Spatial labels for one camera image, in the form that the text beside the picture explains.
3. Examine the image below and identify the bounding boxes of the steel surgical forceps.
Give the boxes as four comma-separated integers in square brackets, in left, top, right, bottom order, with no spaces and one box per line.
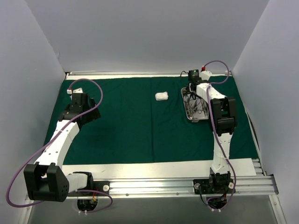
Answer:
[183,91,198,111]

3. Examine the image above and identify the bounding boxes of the steel surgical scissors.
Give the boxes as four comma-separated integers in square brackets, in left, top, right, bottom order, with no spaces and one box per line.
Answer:
[189,99,206,117]

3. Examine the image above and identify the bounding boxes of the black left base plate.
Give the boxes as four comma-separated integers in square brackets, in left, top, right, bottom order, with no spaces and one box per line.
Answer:
[92,180,110,194]

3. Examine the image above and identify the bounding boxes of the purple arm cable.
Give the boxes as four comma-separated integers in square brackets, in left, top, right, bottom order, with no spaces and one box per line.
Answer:
[5,78,114,212]
[202,60,237,210]

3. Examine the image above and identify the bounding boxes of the stainless steel instrument tray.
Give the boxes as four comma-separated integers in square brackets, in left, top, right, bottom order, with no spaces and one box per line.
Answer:
[181,87,209,122]

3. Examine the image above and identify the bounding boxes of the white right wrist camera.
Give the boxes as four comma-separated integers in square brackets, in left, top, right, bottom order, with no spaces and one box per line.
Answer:
[199,66,212,81]

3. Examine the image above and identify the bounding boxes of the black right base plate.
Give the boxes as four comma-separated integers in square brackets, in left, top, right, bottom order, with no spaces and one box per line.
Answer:
[192,179,235,195]

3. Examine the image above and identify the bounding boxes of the white gauze pad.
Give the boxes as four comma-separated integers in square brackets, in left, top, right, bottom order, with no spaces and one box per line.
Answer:
[155,91,168,101]

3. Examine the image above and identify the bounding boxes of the aluminium back frame rail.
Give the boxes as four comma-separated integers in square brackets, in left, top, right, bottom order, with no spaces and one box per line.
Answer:
[67,71,181,76]

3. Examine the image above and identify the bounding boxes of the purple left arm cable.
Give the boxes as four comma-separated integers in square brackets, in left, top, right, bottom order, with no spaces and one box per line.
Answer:
[5,78,114,212]

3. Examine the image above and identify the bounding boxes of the dark green surgical cloth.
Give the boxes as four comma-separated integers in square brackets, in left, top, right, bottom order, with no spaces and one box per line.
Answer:
[45,75,260,165]

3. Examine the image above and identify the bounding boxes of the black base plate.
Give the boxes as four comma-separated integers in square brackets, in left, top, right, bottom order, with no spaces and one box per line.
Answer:
[192,179,235,195]
[92,180,110,194]

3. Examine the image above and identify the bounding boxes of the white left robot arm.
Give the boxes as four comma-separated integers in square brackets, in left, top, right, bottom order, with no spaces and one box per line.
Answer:
[23,88,100,202]

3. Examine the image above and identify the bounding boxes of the aluminium front frame rail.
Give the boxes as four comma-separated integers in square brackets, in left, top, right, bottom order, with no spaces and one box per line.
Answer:
[67,175,278,197]

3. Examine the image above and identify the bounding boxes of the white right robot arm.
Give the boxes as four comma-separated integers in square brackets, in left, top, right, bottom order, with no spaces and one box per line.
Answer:
[186,69,237,193]

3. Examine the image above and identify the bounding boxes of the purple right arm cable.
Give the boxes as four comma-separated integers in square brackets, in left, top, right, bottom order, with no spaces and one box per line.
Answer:
[202,60,237,210]

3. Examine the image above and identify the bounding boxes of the aluminium frame rail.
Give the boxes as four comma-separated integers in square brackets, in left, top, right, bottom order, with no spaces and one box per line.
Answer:
[67,71,181,76]
[67,175,278,197]

